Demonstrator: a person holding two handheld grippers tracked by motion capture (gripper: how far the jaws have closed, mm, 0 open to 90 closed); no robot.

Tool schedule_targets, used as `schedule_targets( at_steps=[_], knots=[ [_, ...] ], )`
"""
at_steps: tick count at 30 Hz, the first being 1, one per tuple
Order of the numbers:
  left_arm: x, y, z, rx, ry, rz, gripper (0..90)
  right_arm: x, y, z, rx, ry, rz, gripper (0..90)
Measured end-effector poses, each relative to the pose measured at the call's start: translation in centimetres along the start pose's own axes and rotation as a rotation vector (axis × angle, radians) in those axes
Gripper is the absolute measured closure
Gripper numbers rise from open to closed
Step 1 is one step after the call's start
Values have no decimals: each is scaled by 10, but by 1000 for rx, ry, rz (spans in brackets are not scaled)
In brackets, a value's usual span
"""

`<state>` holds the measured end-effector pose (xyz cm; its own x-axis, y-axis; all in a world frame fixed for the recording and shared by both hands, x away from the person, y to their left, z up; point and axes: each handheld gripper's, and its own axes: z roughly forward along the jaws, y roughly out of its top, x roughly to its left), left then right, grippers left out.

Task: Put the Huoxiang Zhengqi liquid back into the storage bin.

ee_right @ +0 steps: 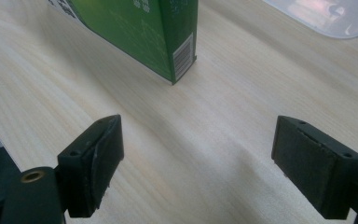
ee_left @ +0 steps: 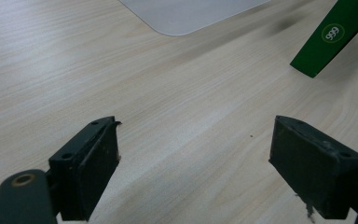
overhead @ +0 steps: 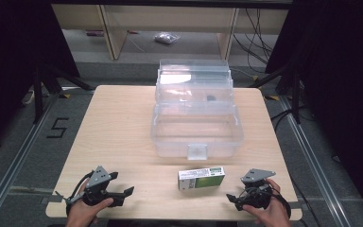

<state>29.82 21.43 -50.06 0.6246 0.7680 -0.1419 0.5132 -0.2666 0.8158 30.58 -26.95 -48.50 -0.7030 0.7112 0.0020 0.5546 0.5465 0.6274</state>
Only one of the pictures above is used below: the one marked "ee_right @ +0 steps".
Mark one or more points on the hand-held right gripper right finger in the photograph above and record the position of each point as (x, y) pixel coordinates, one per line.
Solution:
(310, 168)

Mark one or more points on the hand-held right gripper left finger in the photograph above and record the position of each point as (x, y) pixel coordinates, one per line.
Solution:
(88, 168)

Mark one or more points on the green carton box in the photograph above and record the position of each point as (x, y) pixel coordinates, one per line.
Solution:
(136, 34)

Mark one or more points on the clear plastic container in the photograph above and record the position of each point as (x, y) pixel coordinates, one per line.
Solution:
(326, 15)

